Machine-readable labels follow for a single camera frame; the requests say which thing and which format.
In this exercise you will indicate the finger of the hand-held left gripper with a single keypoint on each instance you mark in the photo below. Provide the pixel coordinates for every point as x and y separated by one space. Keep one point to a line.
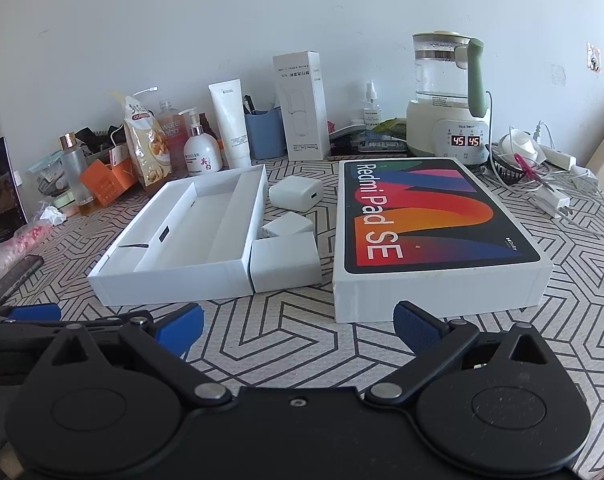
34 312

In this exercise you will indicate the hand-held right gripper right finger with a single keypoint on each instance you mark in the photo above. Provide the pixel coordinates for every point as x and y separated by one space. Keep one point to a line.
416 326

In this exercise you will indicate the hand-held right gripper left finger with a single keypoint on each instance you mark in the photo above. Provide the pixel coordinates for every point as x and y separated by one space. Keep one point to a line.
180 331

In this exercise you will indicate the white box tray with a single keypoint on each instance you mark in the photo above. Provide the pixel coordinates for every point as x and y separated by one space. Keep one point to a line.
181 240

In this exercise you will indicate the colourful tablet box lid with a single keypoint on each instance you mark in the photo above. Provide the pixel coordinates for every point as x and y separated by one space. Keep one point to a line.
432 220

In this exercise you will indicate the geometric patterned desktop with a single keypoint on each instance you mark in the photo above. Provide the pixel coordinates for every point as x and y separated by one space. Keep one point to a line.
292 340

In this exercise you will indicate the black phone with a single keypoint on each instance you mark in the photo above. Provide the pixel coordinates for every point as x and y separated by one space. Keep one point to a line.
11 280

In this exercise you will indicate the pink plastic bag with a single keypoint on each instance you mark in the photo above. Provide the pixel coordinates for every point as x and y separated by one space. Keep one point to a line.
11 247

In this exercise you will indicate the crumpled white tissue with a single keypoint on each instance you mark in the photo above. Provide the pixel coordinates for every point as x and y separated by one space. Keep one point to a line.
52 215

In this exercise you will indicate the white cardboard insert box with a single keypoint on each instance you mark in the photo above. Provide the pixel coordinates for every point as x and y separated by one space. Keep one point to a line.
287 265

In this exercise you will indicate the black booklet box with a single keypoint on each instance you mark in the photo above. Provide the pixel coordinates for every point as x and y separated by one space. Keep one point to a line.
1 190

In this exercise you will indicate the glass bottle rose gold cap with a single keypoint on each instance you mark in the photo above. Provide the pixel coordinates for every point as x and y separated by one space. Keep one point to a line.
75 170

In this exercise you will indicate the orange cardboard box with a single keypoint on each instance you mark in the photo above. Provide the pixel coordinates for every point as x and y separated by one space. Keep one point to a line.
106 182

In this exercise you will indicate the small white cardboard box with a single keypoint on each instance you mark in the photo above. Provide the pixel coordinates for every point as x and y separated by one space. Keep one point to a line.
289 225

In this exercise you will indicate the white charger adapter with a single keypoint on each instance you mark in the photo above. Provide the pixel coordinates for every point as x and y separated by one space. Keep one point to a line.
294 192

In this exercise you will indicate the black comb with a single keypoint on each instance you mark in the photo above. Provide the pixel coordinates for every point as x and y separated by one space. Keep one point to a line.
504 170

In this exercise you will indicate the white pump bottle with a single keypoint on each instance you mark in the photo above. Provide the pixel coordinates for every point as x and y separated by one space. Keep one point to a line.
201 152

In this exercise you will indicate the white plug adapter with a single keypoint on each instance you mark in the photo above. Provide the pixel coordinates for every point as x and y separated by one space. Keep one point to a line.
549 204

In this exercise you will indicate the yellow snack bag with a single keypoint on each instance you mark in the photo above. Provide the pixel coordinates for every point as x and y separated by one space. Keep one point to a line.
146 150

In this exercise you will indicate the stack of flat items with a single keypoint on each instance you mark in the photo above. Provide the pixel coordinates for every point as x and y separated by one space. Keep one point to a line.
367 142

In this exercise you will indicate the green packet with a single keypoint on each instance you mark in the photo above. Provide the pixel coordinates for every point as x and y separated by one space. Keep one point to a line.
389 126

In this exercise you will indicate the pink clear pump bottle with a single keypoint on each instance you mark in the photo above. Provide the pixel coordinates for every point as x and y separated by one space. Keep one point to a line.
170 127

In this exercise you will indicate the dark brown bottle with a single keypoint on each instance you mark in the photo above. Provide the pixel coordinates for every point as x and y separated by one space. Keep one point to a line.
206 125

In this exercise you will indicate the white round gadget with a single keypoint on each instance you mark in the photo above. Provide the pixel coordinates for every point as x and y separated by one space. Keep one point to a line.
517 144

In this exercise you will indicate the white cosmetic tube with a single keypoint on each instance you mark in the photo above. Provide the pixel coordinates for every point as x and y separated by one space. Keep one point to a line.
230 125

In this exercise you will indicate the blue pen holder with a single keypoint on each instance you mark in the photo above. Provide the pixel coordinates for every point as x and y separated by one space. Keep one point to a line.
264 135

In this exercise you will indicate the white power strip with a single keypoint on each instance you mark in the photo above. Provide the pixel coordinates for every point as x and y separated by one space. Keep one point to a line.
557 156

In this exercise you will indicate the clear spray bottle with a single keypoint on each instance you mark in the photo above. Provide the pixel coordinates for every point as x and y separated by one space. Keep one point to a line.
372 107

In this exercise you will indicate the black pen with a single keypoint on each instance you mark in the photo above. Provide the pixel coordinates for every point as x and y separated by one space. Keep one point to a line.
249 104

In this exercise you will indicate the tall white product box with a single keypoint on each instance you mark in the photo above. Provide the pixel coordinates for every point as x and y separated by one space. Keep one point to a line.
302 105

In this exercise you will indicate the wall hook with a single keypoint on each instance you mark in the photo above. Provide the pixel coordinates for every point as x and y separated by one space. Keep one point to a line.
593 56

